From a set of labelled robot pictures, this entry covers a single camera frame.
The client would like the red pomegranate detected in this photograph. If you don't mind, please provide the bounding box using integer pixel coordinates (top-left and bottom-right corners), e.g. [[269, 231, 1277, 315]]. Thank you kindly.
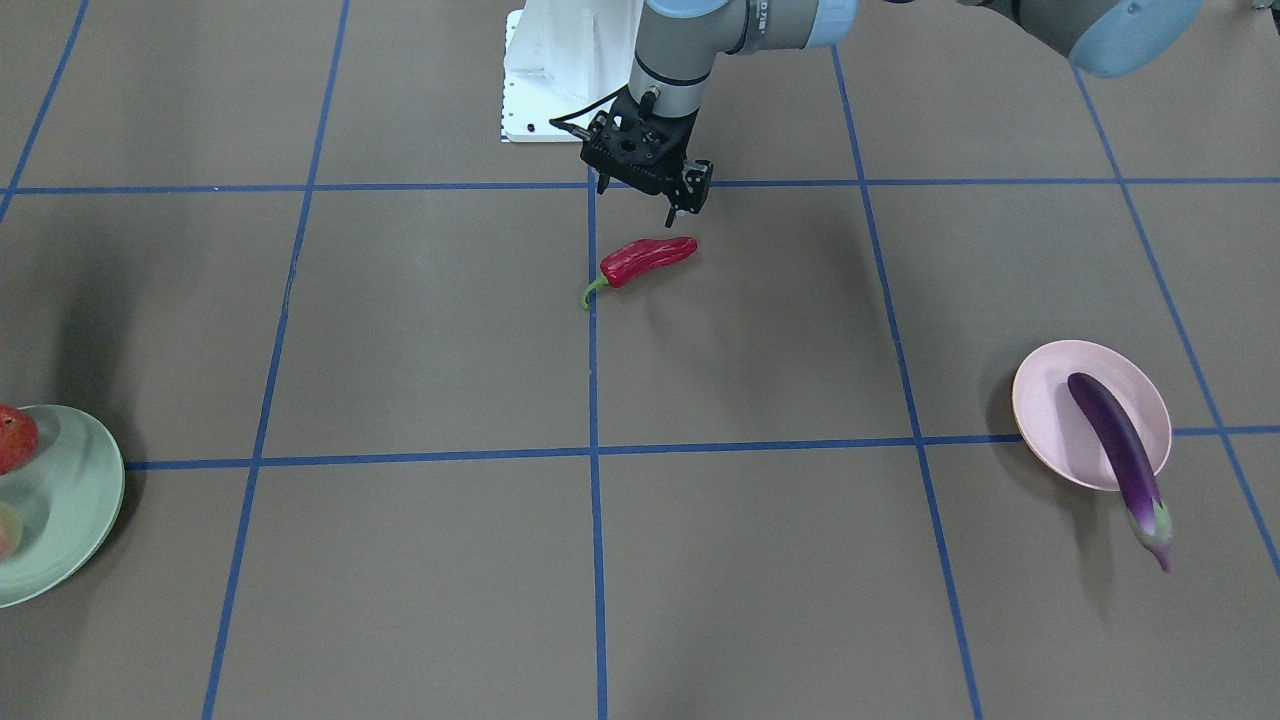
[[0, 405, 38, 477]]

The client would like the green plate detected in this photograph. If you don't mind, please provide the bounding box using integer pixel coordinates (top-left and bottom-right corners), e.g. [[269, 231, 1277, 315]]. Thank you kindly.
[[1, 404, 125, 609]]

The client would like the red chili pepper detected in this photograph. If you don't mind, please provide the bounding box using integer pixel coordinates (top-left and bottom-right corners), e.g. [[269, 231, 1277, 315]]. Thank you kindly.
[[580, 236, 699, 311]]

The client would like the purple eggplant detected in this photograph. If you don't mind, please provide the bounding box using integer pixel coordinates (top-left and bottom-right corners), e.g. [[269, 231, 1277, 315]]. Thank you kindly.
[[1066, 372, 1174, 574]]

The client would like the brown table mat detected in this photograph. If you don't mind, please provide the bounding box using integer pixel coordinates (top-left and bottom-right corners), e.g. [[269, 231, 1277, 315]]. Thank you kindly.
[[3, 1, 1277, 719]]

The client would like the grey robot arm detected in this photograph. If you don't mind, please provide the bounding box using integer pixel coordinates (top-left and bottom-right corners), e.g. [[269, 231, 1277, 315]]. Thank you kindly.
[[552, 1, 1201, 223]]

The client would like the pink plate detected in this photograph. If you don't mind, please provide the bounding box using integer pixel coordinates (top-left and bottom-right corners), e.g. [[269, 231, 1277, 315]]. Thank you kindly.
[[1011, 340, 1172, 492]]

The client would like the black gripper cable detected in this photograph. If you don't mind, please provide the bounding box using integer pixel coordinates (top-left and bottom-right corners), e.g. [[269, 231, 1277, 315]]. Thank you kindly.
[[549, 85, 631, 138]]

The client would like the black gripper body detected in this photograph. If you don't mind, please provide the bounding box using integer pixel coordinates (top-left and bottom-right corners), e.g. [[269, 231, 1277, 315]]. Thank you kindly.
[[580, 88, 698, 196]]

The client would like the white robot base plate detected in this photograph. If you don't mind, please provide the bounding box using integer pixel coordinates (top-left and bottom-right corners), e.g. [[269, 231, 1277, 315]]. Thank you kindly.
[[500, 1, 644, 143]]

